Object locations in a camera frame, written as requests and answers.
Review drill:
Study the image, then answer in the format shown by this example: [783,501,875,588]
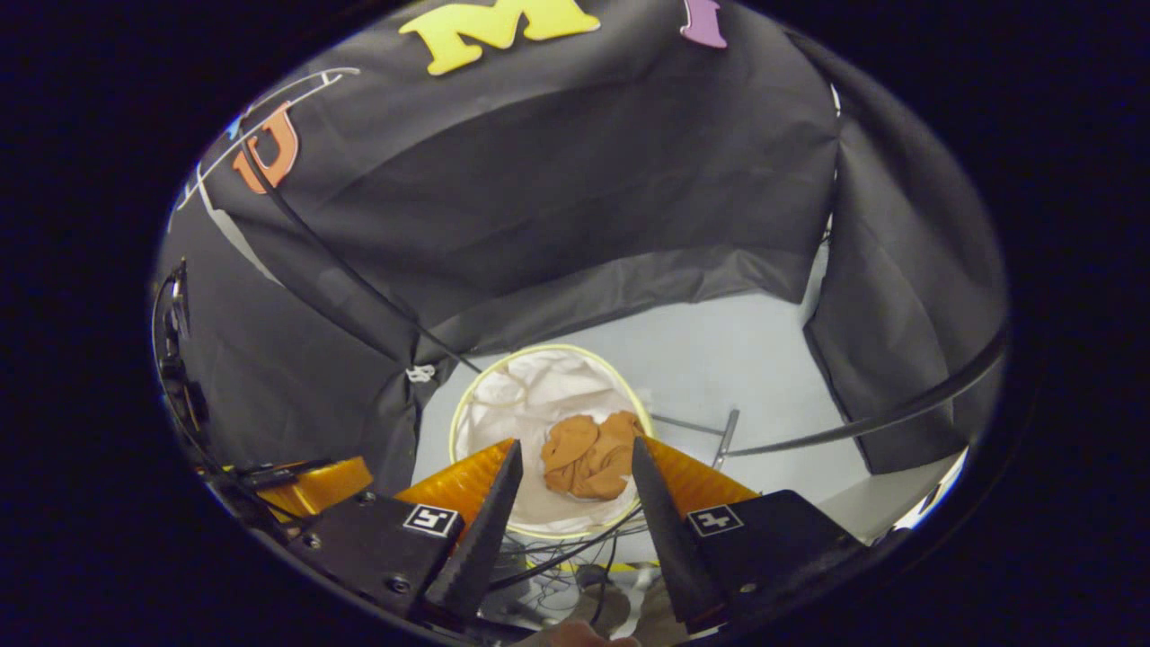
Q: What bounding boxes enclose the brown shirt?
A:
[541,411,646,501]

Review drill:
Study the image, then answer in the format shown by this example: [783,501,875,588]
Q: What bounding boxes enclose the black floor cables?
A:
[485,503,650,630]

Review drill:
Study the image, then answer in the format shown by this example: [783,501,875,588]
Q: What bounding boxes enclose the black backdrop cloth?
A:
[153,0,1009,495]

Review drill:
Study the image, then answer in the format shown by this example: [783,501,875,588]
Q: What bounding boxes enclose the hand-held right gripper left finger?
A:
[286,438,525,625]

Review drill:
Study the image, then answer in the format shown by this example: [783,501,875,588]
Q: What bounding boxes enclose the white plastic hanger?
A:
[175,67,362,213]

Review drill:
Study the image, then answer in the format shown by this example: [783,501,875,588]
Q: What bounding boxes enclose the black clothes rack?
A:
[229,126,1009,470]

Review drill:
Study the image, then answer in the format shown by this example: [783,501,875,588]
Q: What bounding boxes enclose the white laundry hamper yellow rim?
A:
[447,344,657,540]

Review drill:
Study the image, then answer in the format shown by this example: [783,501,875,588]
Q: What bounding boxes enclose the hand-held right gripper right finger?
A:
[631,436,871,633]

